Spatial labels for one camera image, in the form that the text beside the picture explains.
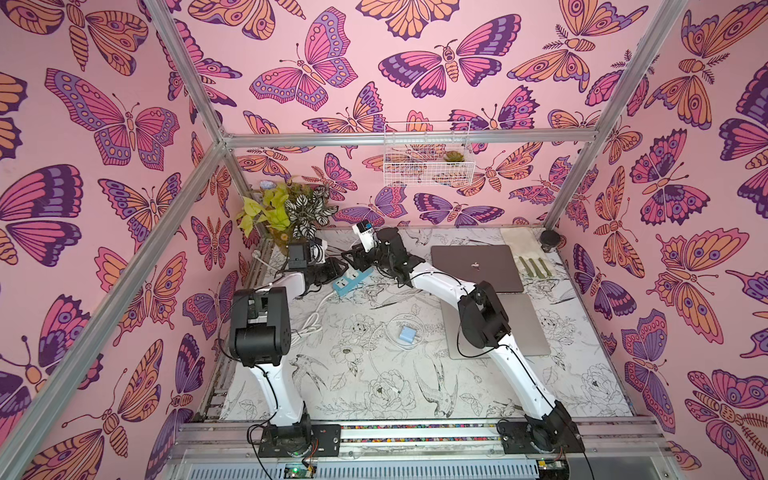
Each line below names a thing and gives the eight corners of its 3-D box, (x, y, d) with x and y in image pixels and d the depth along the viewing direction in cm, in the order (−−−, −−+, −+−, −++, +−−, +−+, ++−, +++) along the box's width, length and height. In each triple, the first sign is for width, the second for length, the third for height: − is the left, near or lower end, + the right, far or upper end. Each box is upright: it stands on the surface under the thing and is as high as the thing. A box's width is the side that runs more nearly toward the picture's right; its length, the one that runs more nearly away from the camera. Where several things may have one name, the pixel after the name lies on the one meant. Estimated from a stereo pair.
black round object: (543, 252, 113) (547, 246, 111) (536, 235, 119) (539, 229, 116) (561, 252, 113) (565, 246, 111) (553, 235, 119) (556, 229, 116)
